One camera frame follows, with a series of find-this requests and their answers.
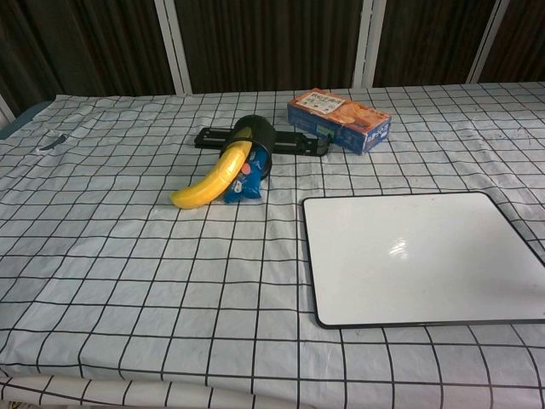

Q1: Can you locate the white rectangular board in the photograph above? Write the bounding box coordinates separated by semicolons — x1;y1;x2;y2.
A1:
301;192;545;330

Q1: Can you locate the blue snack packet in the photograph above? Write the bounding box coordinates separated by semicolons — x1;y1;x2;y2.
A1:
222;151;270;205

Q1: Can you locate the yellow toy banana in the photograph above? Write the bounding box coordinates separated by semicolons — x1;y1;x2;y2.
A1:
169;139;253;210

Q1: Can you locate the black cylindrical cup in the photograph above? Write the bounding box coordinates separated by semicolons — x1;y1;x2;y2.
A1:
219;114;277;180

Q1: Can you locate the orange blue cracker box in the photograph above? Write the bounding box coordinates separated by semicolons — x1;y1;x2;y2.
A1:
286;88;393;153

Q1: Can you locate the white black grid tablecloth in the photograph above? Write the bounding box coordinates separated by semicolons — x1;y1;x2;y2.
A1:
0;82;545;409

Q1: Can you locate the black flat perforated bracket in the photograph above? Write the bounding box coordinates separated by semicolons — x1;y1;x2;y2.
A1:
194;126;332;158

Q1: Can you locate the white frame post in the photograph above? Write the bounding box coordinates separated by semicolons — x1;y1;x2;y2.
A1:
153;0;193;95
0;92;17;125
466;0;511;84
352;0;386;89

